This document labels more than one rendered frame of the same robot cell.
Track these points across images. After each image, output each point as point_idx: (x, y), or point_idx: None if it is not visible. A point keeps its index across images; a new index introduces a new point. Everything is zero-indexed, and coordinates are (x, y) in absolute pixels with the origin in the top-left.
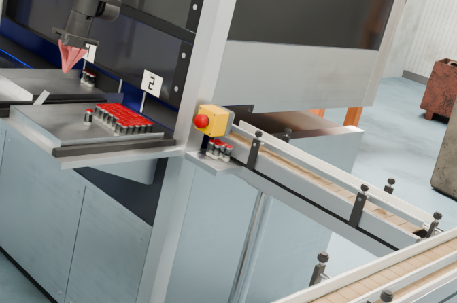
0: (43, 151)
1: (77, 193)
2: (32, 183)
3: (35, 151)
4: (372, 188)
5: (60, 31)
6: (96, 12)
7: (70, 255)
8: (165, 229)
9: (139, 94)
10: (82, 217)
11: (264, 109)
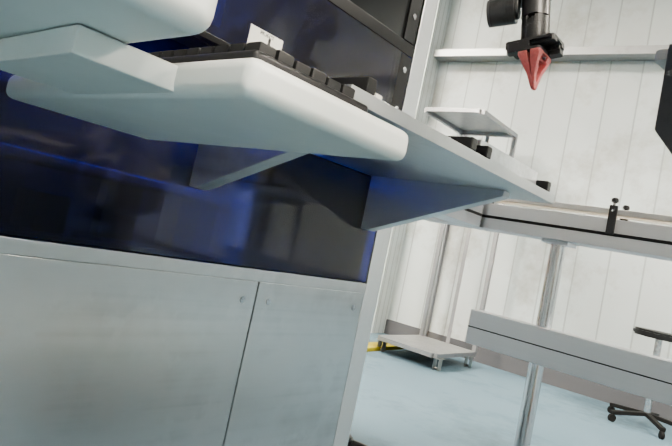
0: (539, 190)
1: (241, 303)
2: (95, 349)
3: (532, 192)
4: None
5: (561, 40)
6: (519, 18)
7: (223, 422)
8: (381, 277)
9: None
10: (252, 337)
11: None
